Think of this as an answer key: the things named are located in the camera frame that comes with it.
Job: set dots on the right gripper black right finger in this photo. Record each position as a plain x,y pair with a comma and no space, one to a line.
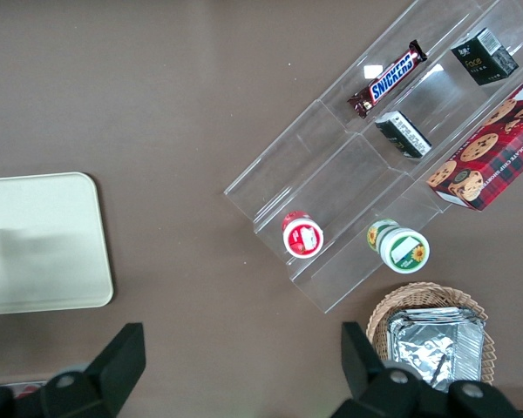
375,379

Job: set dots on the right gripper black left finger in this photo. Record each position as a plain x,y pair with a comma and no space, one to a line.
104,374

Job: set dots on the light tan wicker basket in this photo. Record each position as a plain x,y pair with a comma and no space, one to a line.
418,296

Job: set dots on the cream plastic tray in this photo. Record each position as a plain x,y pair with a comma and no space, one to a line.
39,244

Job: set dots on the stack of foil trays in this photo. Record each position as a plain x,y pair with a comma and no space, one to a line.
436,344

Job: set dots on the green lid yogurt cup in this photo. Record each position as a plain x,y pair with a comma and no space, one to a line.
403,250

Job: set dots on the red lid yogurt cup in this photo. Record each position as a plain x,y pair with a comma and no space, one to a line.
303,238

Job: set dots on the clear acrylic stepped display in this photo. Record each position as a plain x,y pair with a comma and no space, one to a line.
331,174

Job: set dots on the small black carton box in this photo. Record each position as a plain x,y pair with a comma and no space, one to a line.
403,135
484,61

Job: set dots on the red tartan cookie box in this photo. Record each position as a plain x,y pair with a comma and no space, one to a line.
492,161

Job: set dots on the Snickers chocolate bar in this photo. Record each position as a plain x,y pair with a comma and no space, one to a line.
390,78

